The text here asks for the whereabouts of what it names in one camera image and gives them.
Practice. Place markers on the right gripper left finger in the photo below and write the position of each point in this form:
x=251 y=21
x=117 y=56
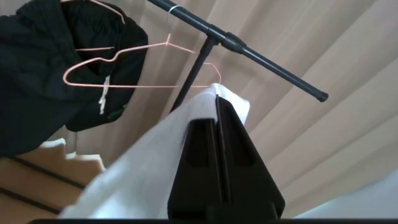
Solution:
x=192 y=186

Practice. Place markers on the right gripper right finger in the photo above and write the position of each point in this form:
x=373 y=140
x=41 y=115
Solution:
x=252 y=180

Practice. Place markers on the white garment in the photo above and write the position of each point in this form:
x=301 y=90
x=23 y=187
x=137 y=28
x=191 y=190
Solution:
x=149 y=174

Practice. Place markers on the pink clothes hanger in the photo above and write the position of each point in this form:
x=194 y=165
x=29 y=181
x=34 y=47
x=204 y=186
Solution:
x=107 y=7
x=140 y=86

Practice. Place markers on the black shorts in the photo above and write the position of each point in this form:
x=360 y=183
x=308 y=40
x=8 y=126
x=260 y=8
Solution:
x=31 y=77

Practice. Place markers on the black clothes rack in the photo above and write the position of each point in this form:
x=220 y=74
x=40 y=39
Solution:
x=264 y=62

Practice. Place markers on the beige curtain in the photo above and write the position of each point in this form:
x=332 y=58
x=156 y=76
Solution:
x=326 y=140

